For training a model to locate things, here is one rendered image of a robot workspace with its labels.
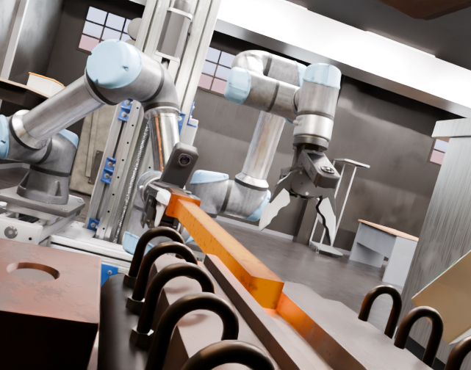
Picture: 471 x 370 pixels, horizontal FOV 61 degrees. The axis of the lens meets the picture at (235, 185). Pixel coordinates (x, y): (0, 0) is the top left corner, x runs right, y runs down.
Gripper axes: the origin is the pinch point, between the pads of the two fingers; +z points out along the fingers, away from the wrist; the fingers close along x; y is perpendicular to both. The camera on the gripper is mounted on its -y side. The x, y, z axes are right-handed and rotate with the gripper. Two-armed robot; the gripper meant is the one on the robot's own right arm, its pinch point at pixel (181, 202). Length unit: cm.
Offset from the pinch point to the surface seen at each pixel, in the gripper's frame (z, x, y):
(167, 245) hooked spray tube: 35.0, 8.0, -1.4
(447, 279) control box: 16.4, -38.3, -0.8
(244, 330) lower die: 40.8, 3.6, 1.1
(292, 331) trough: 38.4, -1.1, 1.6
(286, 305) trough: 35.9, -1.5, 0.9
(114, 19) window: -743, 53, -205
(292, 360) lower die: 45.0, 2.8, 0.3
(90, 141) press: -608, 32, 19
